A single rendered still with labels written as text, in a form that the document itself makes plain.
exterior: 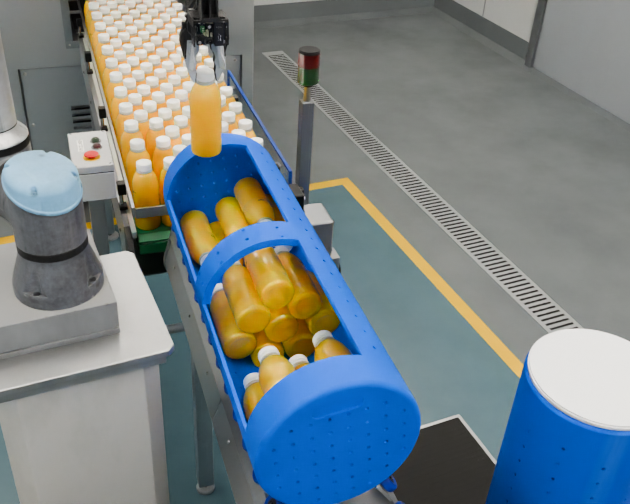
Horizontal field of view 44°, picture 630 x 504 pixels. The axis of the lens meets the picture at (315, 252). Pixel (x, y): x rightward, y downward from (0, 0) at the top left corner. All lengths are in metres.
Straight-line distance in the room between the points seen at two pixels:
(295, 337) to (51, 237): 0.53
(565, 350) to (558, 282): 2.07
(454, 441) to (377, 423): 1.37
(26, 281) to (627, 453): 1.11
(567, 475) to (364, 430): 0.49
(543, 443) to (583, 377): 0.15
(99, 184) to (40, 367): 0.79
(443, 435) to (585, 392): 1.13
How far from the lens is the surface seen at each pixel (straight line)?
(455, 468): 2.57
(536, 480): 1.68
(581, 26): 5.69
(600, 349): 1.70
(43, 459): 1.51
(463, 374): 3.10
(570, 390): 1.58
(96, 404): 1.45
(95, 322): 1.40
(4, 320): 1.38
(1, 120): 1.38
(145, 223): 2.13
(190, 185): 1.93
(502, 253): 3.82
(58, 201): 1.29
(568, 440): 1.57
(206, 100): 1.69
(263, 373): 1.38
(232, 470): 1.57
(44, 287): 1.37
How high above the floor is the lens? 2.06
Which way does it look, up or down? 34 degrees down
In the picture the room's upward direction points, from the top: 4 degrees clockwise
